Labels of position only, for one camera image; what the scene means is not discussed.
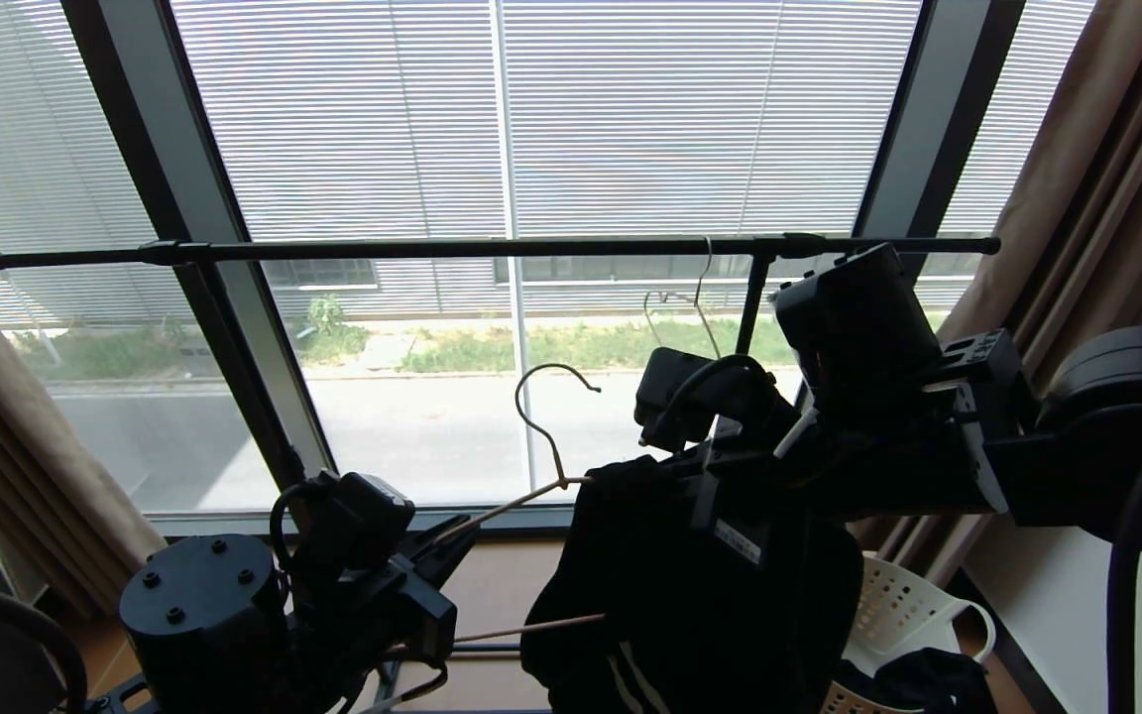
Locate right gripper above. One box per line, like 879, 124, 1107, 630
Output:
685, 436, 835, 568

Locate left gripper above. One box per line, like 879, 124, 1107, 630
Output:
371, 555, 458, 663

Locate pink clothes hanger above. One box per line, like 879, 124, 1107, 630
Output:
432, 363, 608, 646
642, 236, 723, 360

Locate black shorts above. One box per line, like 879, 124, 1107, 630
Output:
519, 454, 864, 714

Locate white laundry basket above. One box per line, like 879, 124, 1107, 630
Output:
819, 553, 998, 714

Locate heap of clothes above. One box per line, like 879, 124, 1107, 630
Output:
834, 647, 998, 714

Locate black clothes rack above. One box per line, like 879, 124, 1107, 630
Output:
0, 233, 1003, 714

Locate brown curtain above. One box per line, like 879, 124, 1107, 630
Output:
849, 0, 1142, 588

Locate window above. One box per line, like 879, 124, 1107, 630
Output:
0, 0, 1097, 536

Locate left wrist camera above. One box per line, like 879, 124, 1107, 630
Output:
272, 471, 417, 596

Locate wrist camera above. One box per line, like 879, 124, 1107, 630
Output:
634, 347, 802, 455
272, 471, 417, 596

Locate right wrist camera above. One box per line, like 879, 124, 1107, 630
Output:
634, 347, 802, 455

